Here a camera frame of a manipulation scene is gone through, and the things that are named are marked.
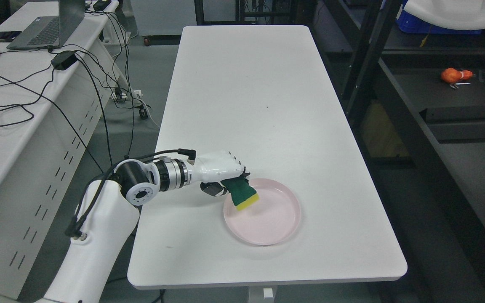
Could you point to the white robotic hand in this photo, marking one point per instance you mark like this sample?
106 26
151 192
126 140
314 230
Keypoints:
211 169

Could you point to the green yellow sponge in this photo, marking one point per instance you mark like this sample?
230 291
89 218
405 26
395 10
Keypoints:
242 194

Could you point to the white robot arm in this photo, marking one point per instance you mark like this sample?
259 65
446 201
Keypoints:
107 215

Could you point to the white cloth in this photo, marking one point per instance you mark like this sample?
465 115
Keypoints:
450 14

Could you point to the pink plate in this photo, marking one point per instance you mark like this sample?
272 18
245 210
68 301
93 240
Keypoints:
270 220

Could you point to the white table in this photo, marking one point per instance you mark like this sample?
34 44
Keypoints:
262 93

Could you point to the white side desk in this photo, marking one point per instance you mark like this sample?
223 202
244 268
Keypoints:
46 120

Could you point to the black power adapter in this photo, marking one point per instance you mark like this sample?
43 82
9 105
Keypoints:
64 60

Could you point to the grey laptop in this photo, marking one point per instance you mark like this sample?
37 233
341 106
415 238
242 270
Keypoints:
51 31

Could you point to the black metal rack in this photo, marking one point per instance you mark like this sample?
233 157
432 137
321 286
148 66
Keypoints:
423 139

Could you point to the blue crate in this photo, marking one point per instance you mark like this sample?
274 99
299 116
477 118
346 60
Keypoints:
409 23

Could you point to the orange toy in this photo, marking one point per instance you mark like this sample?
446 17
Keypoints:
452 75

